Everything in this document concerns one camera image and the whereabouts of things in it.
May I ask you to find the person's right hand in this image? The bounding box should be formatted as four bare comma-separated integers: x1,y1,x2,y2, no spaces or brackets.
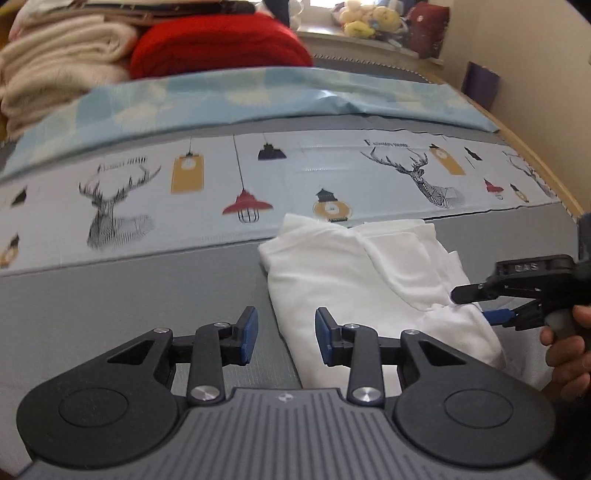
539,305,591,398

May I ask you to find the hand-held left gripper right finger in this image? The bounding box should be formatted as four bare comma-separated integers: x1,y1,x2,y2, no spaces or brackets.
314,307,459,406

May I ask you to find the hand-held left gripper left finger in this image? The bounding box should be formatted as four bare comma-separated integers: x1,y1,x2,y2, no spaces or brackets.
106,305,260,406

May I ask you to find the light blue patterned quilt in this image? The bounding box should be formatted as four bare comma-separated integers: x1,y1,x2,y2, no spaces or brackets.
0,66,501,182

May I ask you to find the dark purple paper bag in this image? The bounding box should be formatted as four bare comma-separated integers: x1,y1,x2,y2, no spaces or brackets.
461,61,501,110

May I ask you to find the yellow plush toy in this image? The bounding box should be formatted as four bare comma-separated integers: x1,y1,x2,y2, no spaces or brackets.
372,6,402,32

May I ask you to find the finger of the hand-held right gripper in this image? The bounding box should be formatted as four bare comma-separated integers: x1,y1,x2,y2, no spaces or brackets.
481,300,546,330
451,281,509,306

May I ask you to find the wooden bed frame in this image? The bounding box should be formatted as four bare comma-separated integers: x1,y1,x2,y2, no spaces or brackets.
418,62,591,222

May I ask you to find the cream folded blanket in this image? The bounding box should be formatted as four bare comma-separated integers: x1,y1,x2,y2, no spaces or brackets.
0,15,140,65
0,58,132,141

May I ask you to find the white garment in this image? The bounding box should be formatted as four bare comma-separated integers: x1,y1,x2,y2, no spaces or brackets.
257,213,546,391

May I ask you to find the red folded blanket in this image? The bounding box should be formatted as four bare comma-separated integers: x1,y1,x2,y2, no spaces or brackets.
128,12,315,80

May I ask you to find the grey printed bed sheet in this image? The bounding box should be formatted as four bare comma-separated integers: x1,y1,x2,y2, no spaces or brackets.
0,108,583,476

